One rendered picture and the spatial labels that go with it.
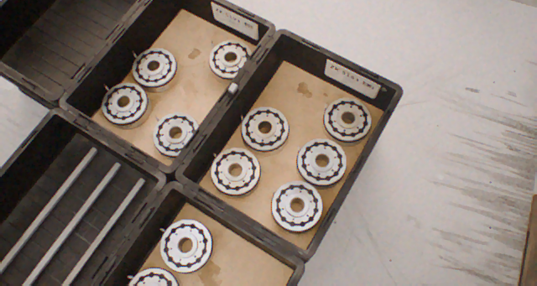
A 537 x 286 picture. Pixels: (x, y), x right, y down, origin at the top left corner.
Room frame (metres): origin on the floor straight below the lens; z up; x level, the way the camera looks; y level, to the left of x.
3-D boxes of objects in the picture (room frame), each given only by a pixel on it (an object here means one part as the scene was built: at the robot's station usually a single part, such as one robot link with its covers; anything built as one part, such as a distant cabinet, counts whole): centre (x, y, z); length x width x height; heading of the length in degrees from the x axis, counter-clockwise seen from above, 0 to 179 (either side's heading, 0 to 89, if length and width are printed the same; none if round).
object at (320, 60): (0.30, -0.06, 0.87); 0.40 x 0.30 x 0.11; 143
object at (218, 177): (0.25, 0.06, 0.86); 0.10 x 0.10 x 0.01
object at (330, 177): (0.25, -0.12, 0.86); 0.10 x 0.10 x 0.01
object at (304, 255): (0.30, -0.06, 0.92); 0.40 x 0.30 x 0.02; 143
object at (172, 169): (0.48, 0.18, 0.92); 0.40 x 0.30 x 0.02; 143
